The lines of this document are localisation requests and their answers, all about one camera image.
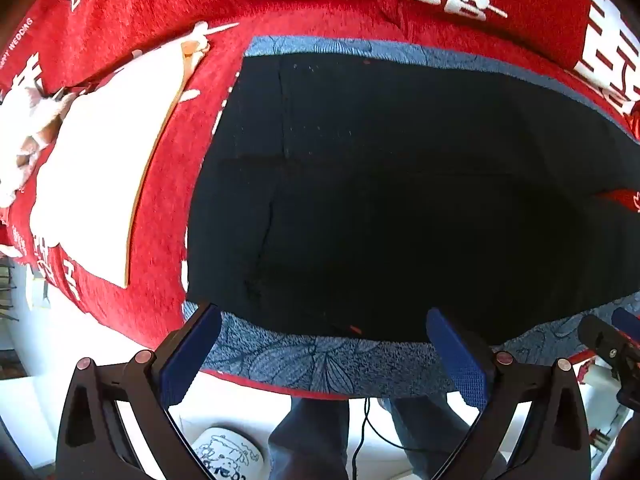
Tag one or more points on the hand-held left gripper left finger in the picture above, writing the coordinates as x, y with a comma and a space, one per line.
192, 355

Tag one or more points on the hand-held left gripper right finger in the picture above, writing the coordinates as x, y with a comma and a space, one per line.
457, 360

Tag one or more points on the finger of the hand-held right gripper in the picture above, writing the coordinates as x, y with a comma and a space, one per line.
596, 331
629, 319

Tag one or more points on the black pants with patterned lining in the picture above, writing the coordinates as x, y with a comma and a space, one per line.
400, 200

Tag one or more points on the person's right leg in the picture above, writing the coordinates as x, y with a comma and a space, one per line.
425, 425

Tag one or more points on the person's leg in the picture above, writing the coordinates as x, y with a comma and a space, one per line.
425, 425
310, 440

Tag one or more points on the white cartoon-print slipper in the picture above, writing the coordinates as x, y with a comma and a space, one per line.
227, 452

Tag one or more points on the person's left leg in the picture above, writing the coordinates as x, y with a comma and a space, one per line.
310, 440

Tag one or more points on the small white box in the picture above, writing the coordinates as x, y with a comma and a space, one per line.
39, 290

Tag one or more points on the red printed blanket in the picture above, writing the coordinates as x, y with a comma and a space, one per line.
165, 170

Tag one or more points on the white folded cloth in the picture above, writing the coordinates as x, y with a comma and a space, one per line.
95, 170

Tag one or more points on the white pink crumpled cloth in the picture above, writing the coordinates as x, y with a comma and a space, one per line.
25, 135

